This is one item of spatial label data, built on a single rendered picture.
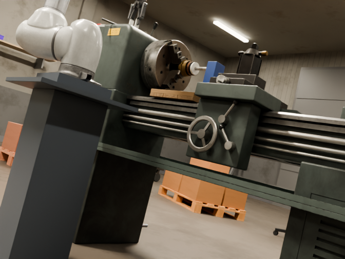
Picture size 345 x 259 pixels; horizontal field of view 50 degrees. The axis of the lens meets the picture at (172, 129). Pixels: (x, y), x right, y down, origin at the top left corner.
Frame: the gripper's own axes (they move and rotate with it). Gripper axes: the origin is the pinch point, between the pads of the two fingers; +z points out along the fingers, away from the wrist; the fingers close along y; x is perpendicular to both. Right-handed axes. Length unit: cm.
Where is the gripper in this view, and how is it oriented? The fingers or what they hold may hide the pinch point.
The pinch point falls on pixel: (133, 25)
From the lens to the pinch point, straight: 239.4
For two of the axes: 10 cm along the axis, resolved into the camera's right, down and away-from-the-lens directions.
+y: 7.3, 1.3, -6.8
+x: 6.5, 2.1, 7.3
